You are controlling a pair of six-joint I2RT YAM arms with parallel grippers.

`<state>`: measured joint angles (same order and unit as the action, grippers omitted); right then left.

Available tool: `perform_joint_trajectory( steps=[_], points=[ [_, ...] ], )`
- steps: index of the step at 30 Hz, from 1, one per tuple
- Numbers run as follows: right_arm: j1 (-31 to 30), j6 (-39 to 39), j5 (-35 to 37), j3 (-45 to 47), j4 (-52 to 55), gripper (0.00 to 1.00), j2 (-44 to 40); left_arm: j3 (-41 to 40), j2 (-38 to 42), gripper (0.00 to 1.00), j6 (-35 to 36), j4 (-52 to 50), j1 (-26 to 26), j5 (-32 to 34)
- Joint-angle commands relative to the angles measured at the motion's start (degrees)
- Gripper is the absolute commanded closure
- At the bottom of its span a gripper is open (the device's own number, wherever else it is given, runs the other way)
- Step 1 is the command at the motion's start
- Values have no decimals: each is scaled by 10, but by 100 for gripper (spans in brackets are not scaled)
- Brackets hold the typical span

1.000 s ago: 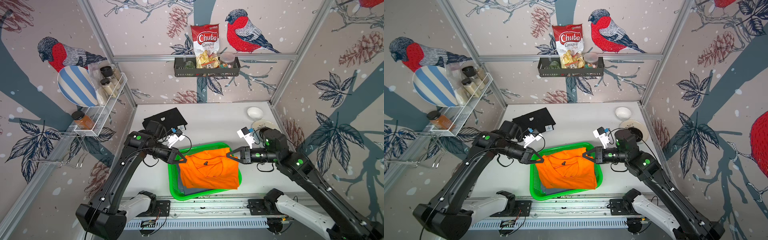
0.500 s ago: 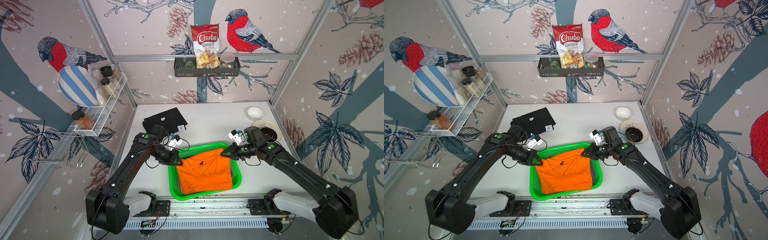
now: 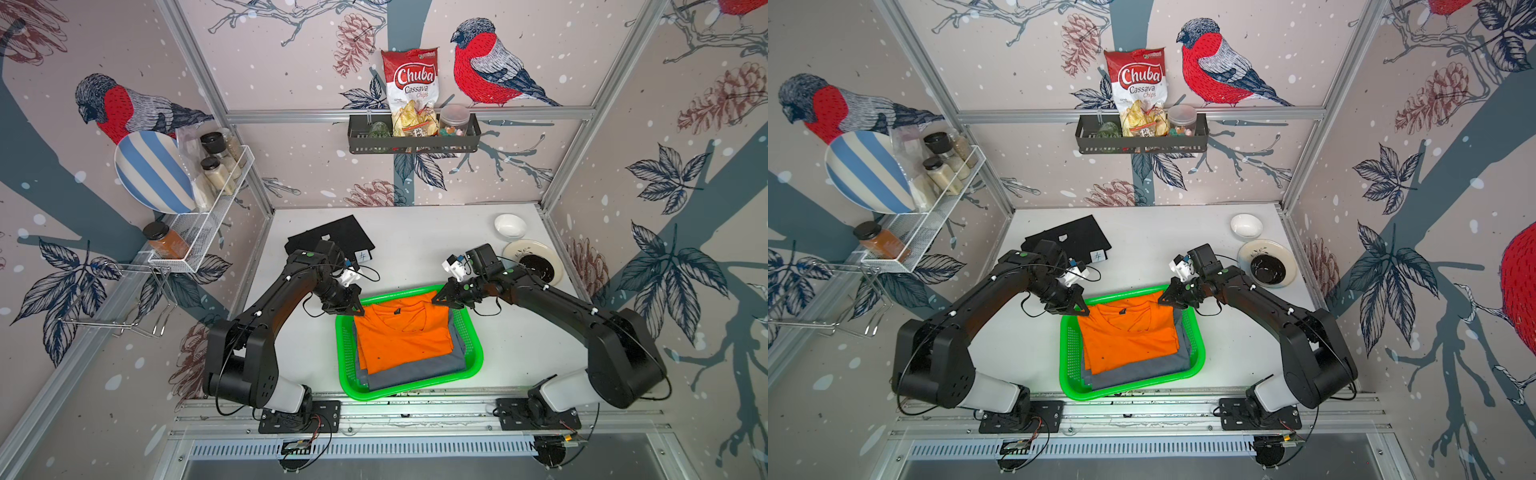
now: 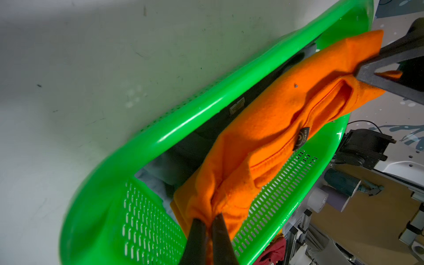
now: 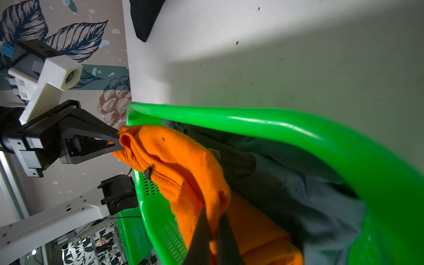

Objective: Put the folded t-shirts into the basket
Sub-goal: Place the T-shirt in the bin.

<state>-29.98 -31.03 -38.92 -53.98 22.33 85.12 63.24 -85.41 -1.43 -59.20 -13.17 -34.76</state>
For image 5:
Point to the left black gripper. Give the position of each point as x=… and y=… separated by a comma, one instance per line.
x=37, y=143

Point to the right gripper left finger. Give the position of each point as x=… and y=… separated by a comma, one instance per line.
x=199, y=251

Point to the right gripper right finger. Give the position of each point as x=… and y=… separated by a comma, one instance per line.
x=228, y=252

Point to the orange t-shirt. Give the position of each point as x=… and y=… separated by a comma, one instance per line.
x=191, y=179

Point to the grey t-shirt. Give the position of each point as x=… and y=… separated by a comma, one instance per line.
x=296, y=189

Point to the black t-shirt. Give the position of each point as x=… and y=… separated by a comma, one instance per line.
x=143, y=15

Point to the green plastic basket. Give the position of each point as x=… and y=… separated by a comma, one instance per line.
x=393, y=190

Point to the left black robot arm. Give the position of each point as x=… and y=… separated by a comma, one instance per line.
x=112, y=196

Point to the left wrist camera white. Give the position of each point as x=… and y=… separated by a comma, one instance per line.
x=41, y=75

